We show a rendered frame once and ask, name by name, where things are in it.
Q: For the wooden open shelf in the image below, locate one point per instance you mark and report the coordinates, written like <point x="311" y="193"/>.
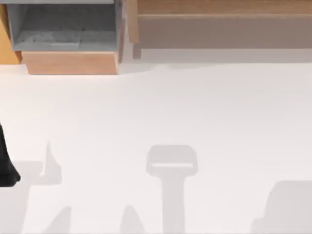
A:
<point x="219" y="26"/>

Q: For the pale wooden drawer front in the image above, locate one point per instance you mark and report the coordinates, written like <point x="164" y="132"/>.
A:
<point x="70" y="62"/>

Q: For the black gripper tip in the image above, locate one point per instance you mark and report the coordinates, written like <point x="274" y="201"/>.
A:
<point x="6" y="168"/>

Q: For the wooden cupboard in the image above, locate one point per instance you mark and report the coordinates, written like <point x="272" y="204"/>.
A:
<point x="6" y="41"/>

